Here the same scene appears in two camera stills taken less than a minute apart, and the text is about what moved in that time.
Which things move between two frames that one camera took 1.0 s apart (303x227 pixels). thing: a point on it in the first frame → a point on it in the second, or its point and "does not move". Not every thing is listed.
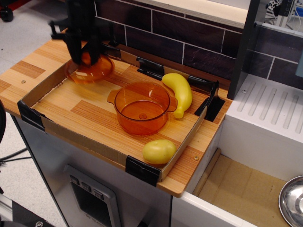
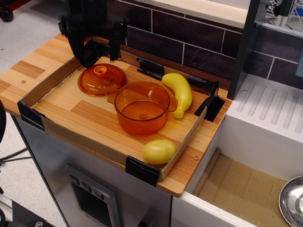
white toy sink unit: x=259 y=148 does not move
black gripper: x=83 y=22 → x=90 y=18
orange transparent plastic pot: x=142 y=108 does not move
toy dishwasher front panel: x=93 y=204 does not move
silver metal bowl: x=290 y=202 does not move
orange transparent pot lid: x=85 y=73 → x=100 y=80
